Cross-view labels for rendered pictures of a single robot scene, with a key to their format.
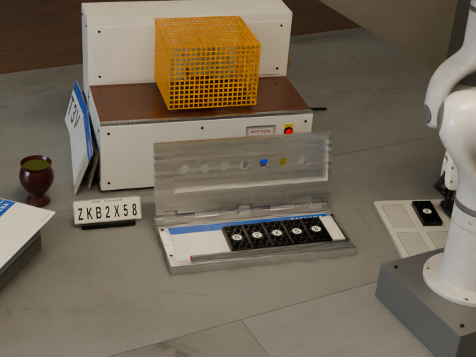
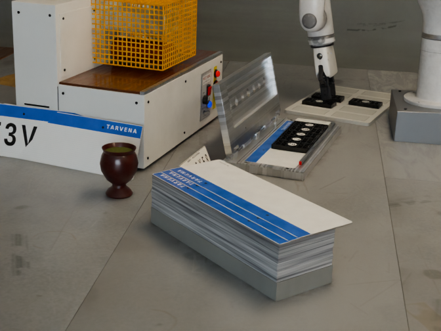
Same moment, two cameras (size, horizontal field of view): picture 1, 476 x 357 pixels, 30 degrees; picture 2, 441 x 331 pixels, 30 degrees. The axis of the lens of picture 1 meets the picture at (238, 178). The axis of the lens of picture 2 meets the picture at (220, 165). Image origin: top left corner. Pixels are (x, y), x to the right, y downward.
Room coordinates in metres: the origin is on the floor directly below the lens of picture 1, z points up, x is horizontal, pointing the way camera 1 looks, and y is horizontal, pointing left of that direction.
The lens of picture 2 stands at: (0.65, 1.73, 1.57)
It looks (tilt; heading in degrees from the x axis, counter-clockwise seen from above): 19 degrees down; 306
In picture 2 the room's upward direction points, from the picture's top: 2 degrees clockwise
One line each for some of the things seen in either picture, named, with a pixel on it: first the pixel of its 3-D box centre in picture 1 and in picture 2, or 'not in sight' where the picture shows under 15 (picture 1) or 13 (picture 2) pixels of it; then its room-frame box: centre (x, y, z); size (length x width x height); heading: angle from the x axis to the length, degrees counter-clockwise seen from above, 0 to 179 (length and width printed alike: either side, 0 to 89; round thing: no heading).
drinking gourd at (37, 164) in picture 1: (37, 182); (119, 171); (1.85, 0.49, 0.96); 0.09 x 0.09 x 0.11
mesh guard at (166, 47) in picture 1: (205, 61); (145, 27); (2.12, 0.11, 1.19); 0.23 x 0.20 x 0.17; 108
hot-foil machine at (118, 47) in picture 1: (228, 85); (135, 58); (2.21, 0.05, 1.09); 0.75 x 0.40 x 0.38; 108
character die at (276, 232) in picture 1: (276, 234); (300, 136); (1.74, -0.10, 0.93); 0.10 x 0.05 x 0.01; 17
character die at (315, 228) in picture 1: (315, 230); (309, 127); (1.77, -0.19, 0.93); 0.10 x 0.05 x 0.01; 17
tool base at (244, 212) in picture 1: (253, 233); (285, 142); (1.75, -0.05, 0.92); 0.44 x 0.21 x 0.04; 108
